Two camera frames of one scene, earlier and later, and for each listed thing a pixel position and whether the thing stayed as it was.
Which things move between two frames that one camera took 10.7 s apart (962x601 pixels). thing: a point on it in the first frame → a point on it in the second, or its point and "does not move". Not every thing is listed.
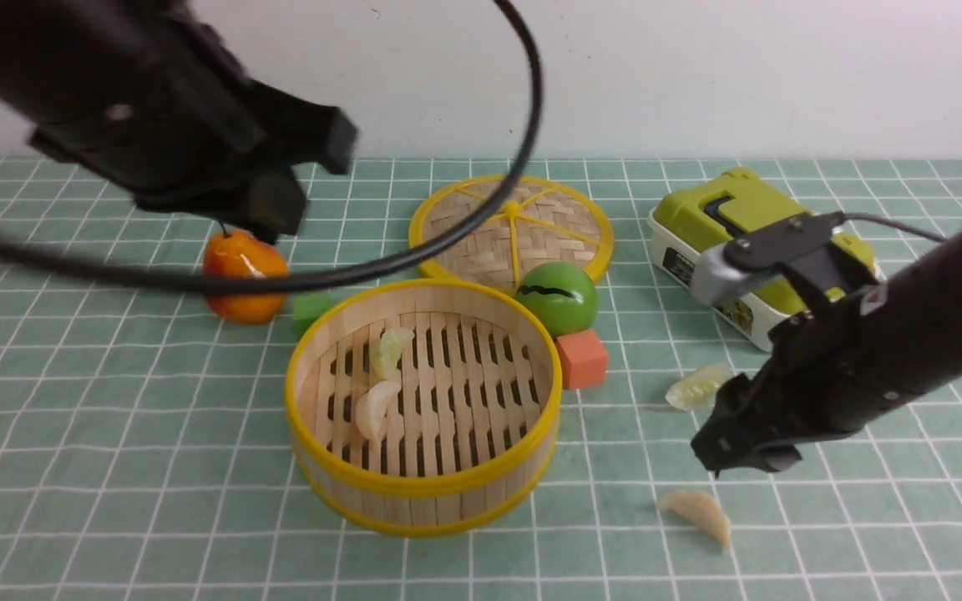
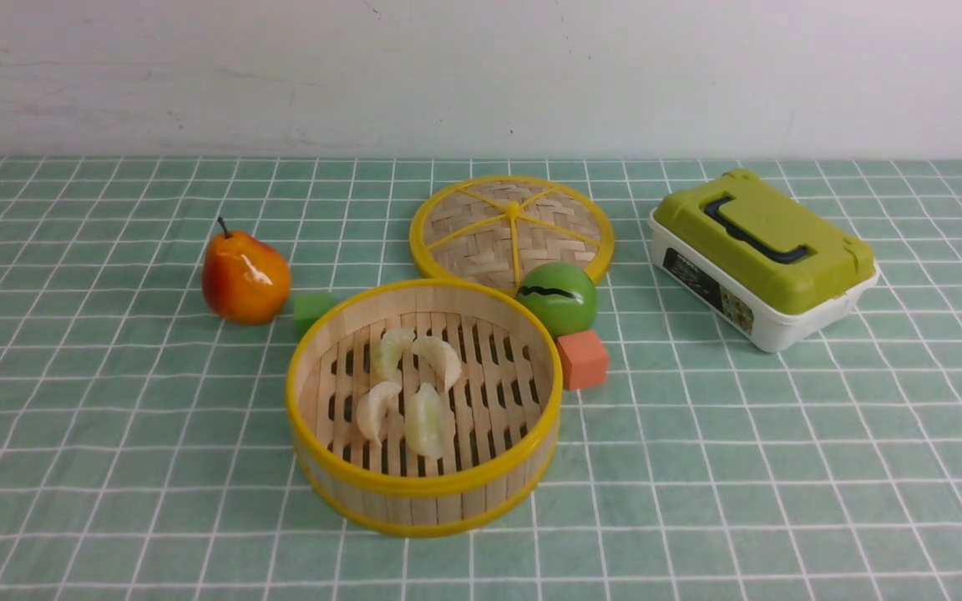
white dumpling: x=372 y=408 does not move
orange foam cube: x=584 y=359 does not move
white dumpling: x=703 y=506 → x=441 y=357
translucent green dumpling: x=698 y=390 → x=426 y=421
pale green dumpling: x=387 y=351 does not move
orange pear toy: x=240 y=254 does not move
